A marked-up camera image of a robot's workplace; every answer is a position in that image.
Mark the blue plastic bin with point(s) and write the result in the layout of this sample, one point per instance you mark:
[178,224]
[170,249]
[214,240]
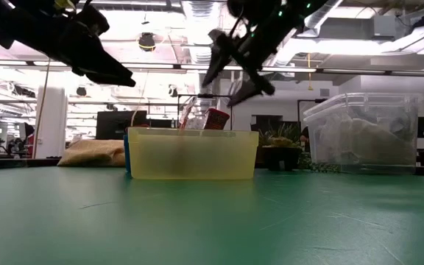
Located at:
[126,154]

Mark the ribbed silver ventilation duct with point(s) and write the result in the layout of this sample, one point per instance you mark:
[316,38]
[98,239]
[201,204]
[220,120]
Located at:
[197,48]

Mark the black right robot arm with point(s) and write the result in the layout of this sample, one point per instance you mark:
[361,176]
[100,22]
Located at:
[304,7]

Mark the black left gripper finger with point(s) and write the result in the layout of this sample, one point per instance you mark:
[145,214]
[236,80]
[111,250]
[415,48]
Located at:
[94,20]
[94,62]

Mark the yellow-green plastic bin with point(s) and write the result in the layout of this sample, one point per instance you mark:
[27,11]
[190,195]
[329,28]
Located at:
[193,154]

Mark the yellow checked cloth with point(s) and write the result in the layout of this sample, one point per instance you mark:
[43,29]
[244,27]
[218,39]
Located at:
[94,152]

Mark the green table mat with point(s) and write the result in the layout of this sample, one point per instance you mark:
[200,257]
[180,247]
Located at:
[197,221]

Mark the person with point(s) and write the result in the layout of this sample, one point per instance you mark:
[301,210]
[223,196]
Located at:
[31,141]

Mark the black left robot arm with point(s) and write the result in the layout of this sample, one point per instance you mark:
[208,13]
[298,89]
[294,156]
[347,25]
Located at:
[13,22]

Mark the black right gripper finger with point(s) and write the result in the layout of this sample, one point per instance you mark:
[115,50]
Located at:
[254,86]
[221,48]

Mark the black background monitor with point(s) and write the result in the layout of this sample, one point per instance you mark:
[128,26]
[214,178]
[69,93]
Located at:
[120,125]

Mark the yellow tape label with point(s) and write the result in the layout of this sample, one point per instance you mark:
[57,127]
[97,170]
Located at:
[64,3]

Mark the long light bar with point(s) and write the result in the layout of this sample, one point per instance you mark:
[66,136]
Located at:
[344,70]

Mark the white pillar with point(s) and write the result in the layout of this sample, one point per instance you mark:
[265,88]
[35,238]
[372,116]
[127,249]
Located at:
[52,121]

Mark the grey cloth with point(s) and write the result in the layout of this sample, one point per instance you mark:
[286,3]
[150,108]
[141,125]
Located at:
[366,143]

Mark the pink-lid paprika tin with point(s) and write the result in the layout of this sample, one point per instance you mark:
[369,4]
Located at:
[216,119]

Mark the clear plastic storage tub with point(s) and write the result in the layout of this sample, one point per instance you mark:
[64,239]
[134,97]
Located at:
[363,110]

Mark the potted succulent plant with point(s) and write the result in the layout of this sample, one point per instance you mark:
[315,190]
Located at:
[282,158]

